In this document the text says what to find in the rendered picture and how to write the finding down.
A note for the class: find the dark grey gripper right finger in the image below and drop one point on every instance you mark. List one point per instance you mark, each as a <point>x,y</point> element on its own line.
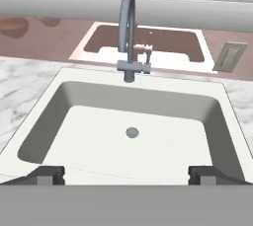
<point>204,174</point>

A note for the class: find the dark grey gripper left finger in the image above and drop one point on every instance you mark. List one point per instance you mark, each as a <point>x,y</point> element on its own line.
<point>49,174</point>

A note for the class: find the white sink basin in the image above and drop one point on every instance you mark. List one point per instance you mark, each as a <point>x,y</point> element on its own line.
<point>131,131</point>

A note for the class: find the grey curved tap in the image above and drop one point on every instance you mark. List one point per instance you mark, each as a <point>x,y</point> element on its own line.
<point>127,32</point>

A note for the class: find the grey wall socket plate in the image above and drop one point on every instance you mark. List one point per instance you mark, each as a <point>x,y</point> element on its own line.
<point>230,56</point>

